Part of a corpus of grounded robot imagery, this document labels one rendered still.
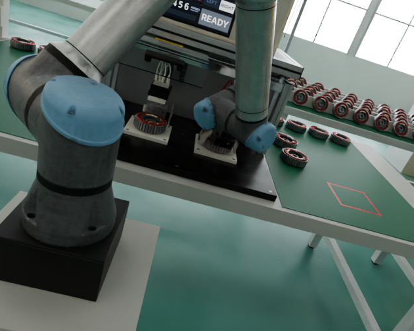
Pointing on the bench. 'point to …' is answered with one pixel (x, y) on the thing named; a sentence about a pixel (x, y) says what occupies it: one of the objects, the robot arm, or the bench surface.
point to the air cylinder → (156, 109)
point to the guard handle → (164, 59)
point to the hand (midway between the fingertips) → (217, 142)
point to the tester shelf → (161, 28)
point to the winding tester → (285, 7)
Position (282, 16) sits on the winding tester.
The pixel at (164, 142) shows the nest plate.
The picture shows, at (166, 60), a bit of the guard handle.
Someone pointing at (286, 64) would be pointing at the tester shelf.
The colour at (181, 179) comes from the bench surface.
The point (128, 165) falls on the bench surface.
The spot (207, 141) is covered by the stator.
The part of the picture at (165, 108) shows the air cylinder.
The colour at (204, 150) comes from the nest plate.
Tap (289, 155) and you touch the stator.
